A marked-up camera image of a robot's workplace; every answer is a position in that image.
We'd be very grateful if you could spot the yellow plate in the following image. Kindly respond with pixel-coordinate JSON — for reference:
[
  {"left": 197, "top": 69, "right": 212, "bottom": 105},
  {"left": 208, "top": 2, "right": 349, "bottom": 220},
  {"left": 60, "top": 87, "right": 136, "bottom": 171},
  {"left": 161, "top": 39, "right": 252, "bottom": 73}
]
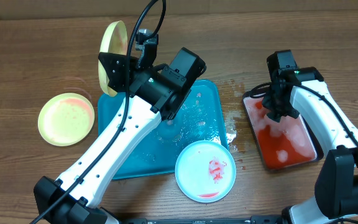
[
  {"left": 37, "top": 93, "right": 95, "bottom": 146},
  {"left": 98, "top": 21, "right": 128, "bottom": 97}
]

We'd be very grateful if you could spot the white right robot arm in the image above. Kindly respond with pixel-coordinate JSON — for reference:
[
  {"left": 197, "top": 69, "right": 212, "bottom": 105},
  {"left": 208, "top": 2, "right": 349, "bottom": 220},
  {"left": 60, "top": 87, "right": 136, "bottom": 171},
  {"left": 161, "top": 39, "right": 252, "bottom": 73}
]
[{"left": 262, "top": 50, "right": 358, "bottom": 223}]

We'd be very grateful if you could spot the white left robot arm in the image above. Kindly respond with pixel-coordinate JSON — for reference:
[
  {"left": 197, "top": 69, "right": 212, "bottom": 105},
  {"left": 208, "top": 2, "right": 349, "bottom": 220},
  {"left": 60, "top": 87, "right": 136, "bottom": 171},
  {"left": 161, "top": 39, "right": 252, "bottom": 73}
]
[{"left": 33, "top": 48, "right": 206, "bottom": 223}]

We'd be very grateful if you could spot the black tray with red water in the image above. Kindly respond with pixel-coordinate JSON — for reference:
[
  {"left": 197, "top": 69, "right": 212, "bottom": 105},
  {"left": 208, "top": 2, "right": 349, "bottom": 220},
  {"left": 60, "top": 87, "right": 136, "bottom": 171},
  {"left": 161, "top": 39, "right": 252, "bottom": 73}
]
[{"left": 242, "top": 91, "right": 324, "bottom": 172}]

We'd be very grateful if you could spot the teal plastic tray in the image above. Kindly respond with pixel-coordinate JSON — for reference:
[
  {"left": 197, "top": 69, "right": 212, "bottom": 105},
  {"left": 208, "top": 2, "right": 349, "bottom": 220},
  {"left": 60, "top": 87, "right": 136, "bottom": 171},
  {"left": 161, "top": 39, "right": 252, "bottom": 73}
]
[{"left": 113, "top": 80, "right": 228, "bottom": 180}]

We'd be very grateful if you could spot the light blue plate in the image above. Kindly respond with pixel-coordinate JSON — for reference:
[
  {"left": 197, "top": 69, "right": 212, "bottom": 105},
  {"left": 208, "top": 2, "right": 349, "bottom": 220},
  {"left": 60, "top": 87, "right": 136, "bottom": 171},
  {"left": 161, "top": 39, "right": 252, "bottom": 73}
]
[{"left": 175, "top": 140, "right": 236, "bottom": 203}]

